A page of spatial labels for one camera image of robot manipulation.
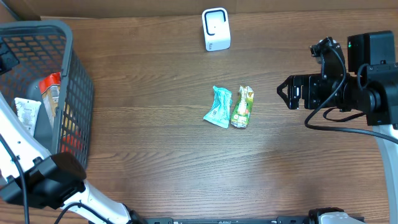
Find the orange spaghetti packet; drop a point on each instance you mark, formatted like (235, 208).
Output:
(50, 90)

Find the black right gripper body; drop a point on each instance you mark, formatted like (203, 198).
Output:
(299, 92)

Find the white barcode scanner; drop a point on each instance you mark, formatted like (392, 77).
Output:
(216, 29)

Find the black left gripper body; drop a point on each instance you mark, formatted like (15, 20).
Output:
(4, 57)

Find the teal snack packet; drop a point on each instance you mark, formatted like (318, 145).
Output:
(220, 110)

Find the white printed packet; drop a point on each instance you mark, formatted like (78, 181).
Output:
(27, 113)

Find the green snack packet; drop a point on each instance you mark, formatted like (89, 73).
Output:
(242, 111)

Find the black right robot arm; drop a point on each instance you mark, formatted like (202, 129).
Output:
(366, 81)

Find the grey plastic shopping basket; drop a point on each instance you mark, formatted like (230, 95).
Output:
(43, 48)

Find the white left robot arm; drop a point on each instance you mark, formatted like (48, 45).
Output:
(36, 178)

